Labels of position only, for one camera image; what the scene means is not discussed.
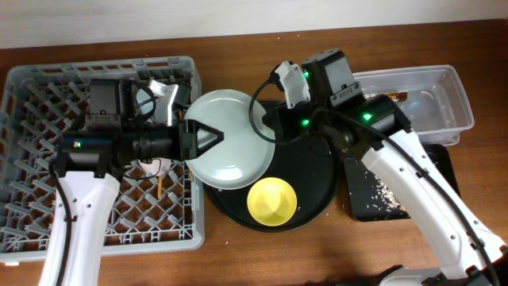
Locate clear plastic bin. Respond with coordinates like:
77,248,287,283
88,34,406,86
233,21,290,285
353,64,475,145

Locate blue plastic cup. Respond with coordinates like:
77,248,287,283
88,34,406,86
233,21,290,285
135,88,156,121

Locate brown snack wrapper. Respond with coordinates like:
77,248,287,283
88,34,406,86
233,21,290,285
364,91,408,102

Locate round black tray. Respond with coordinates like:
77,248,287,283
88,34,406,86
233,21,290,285
203,137,341,233

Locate yellow bowl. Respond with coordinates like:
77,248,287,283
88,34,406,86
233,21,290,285
247,177,298,227

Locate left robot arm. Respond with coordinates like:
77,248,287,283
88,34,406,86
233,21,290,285
39,79,225,285

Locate black rectangular tray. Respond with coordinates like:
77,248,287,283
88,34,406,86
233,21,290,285
343,144,461,222

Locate pink plastic cup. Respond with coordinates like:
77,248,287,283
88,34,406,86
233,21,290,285
139,158,172,176

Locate grey round plate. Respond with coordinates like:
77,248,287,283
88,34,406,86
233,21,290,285
184,89,275,190

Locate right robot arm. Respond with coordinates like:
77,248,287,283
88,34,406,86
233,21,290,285
264,49,507,285

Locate grey dishwasher rack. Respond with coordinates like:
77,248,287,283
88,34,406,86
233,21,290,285
1,56,204,263

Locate food scraps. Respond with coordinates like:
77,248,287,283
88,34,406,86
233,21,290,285
360,165,405,213

